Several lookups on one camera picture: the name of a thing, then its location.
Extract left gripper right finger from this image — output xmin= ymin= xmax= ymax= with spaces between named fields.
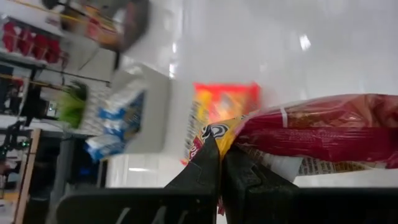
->
xmin=221 ymin=145 xmax=398 ymax=224

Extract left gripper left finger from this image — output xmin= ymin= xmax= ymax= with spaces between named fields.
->
xmin=55 ymin=134 xmax=221 ymax=224

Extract red Maruchan ramen pack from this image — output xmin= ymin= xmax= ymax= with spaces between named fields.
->
xmin=181 ymin=93 xmax=398 ymax=184
xmin=83 ymin=12 xmax=125 ymax=50

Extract orange Maruchan ramen pack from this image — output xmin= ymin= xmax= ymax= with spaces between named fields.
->
xmin=183 ymin=81 xmax=262 ymax=164

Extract light grey plastic bin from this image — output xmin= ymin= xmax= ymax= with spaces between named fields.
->
xmin=110 ymin=63 xmax=172 ymax=155

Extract plant in white patterned pot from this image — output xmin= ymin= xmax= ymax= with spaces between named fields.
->
xmin=55 ymin=79 xmax=116 ymax=131

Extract dark grey plastic bin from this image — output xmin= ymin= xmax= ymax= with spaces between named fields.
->
xmin=58 ymin=0 xmax=150 ymax=54

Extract metal rack red bins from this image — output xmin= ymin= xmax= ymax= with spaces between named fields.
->
xmin=0 ymin=18 xmax=69 ymax=68

